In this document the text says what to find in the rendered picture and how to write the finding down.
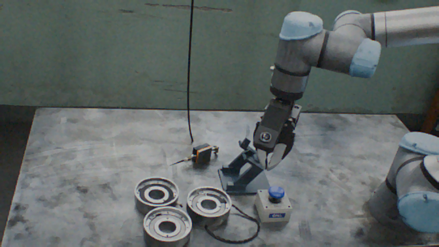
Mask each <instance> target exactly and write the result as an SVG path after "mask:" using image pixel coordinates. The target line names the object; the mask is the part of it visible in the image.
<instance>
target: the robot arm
mask: <svg viewBox="0 0 439 247"><path fill-rule="evenodd" d="M436 43H439V7H427V8H414V9H406V10H394V11H393V12H380V13H374V14H361V13H359V12H357V11H356V10H346V11H345V12H343V13H342V14H340V15H339V16H338V17H336V19H335V21H334V24H333V26H332V29H331V31H326V30H324V29H323V22H322V20H321V18H319V17H318V16H316V15H312V14H310V13H306V12H292V13H290V14H288V15H287V16H286V17H285V18H284V22H283V26H282V30H281V33H280V40H279V44H278V50H277V51H276V57H275V60H274V67H271V68H270V70H271V71H273V74H272V77H271V84H270V92H271V93H272V94H273V95H275V96H276V98H275V99H274V98H273V97H272V99H271V100H270V102H269V104H267V106H266V108H265V112H264V114H262V115H261V122H256V127H255V130H254V132H253V147H255V151H256V152H257V157H258V160H259V161H260V163H261V165H262V167H263V169H264V170H267V171H270V170H272V169H273V168H275V166H277V165H278V164H279V163H280V162H281V161H282V160H283V159H284V157H286V156H287V154H288V153H290V151H291V149H292V147H293V145H294V144H295V136H296V133H293V130H295V129H296V127H297V123H298V120H299V116H300V112H301V107H302V106H300V105H296V104H295V101H296V100H299V99H301V97H302V96H303V94H304V91H305V90H306V86H307V83H308V78H309V75H310V69H311V67H317V68H320V69H325V70H330V71H334V72H335V73H341V74H346V75H350V76H352V77H354V76H357V77H361V78H370V77H371V76H373V75H374V73H375V70H376V67H377V65H378V60H379V57H380V50H382V48H392V47H401V46H410V45H418V44H436ZM296 108H298V110H297V109H296ZM272 152H273V154H272V156H271V158H270V162H269V164H268V165H267V156H268V155H269V153H272ZM368 207H369V210H370V213H371V214H372V215H373V216H374V217H375V218H376V219H377V220H378V221H379V222H380V223H382V224H384V225H385V226H387V227H388V228H389V229H392V230H394V231H398V232H401V233H418V232H422V233H439V138H438V137H435V136H432V135H428V134H425V133H421V132H410V133H408V134H405V136H403V138H402V140H401V142H400V143H399V148H397V152H396V154H395V156H394V160H393V162H392V164H391V168H390V169H389V171H388V173H387V176H386V179H385V180H384V181H383V182H382V184H380V186H379V187H378V189H376V190H375V191H374V192H373V193H372V195H371V196H370V199H369V201H368Z"/></svg>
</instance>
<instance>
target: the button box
mask: <svg viewBox="0 0 439 247"><path fill-rule="evenodd" d="M284 192H285V191H284ZM255 207H256V209H257V213H258V216H259V218H260V220H261V223H287V222H289V219H290V216H291V212H292V207H291V204H290V202H289V199H288V197H287V194H286V192H285V194H284V197H282V198H281V199H273V198H272V197H271V196H270V195H269V194H268V190H267V189H258V190H257V194H256V198H255Z"/></svg>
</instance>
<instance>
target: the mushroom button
mask: <svg viewBox="0 0 439 247"><path fill-rule="evenodd" d="M268 194H269V195H270V196H271V197H272V198H273V199H281V198H282V197H284V194H285V192H284V189H283V188H281V187H280V186H272V187H270V188H269V189H268Z"/></svg>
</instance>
